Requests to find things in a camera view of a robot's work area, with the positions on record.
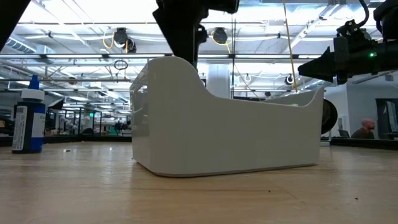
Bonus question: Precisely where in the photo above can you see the large blue food coloring bottle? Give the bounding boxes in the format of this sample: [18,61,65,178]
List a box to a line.
[11,75,47,155]

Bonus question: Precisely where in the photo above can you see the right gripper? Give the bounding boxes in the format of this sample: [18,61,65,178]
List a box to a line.
[297,36,398,86]

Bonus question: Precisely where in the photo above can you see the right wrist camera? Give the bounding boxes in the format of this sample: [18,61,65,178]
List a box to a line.
[335,18,371,42]

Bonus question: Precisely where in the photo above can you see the white cylinder with dark opening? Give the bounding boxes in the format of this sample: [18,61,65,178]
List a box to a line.
[320,98,339,135]

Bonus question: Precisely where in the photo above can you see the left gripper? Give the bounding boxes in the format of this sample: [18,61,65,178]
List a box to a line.
[154,0,241,69]

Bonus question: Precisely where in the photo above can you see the person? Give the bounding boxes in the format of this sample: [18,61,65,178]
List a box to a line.
[350,118,377,140]

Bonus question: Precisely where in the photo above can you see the black vertical pole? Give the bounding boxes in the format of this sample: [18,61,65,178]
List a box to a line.
[230,15,236,100]

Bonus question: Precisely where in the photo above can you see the white plastic storage bin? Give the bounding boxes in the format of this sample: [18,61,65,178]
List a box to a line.
[129,55,325,178]

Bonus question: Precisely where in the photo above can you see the yellow cable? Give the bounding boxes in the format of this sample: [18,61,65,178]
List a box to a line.
[282,0,299,93]

